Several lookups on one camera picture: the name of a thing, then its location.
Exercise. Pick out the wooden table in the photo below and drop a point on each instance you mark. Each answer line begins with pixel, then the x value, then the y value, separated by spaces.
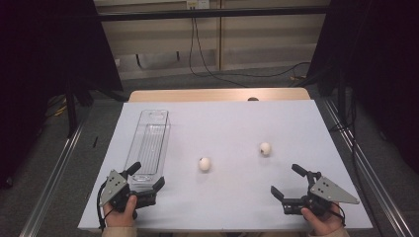
pixel 197 95

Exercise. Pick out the white table tennis ball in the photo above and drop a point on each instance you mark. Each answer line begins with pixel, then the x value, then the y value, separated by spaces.
pixel 204 164
pixel 265 148

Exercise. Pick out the white table cover sheet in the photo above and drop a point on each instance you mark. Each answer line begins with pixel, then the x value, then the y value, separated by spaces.
pixel 230 125

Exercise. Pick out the black horizontal bar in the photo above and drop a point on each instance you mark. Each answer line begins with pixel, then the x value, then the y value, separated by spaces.
pixel 197 14

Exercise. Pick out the black curtain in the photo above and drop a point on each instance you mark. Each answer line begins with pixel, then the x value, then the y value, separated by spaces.
pixel 378 49
pixel 49 49

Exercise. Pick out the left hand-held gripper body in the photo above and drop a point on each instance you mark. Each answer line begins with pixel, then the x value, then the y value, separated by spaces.
pixel 115 191

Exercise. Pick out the dark round table grommet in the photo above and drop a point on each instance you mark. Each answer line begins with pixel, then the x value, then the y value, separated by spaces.
pixel 253 98

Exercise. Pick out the black metal stand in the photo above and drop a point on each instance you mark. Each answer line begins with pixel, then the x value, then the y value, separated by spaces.
pixel 71 112
pixel 342 98

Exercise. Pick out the clear plastic container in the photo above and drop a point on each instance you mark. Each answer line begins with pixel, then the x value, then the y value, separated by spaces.
pixel 152 141

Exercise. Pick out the metal floor rail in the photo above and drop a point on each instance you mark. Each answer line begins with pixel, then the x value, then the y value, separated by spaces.
pixel 49 191
pixel 372 171

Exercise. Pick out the person's left hand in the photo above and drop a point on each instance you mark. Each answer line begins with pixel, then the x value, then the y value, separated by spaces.
pixel 120 218

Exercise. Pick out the white wall socket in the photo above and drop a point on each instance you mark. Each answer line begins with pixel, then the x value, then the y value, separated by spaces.
pixel 197 4

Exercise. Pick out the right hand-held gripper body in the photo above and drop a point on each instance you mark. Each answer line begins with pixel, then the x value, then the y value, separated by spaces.
pixel 324 192

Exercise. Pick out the person's right hand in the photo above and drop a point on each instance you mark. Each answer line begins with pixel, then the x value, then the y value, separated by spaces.
pixel 324 223

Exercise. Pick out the small black pen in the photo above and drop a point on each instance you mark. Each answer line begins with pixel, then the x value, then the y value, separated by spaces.
pixel 95 142

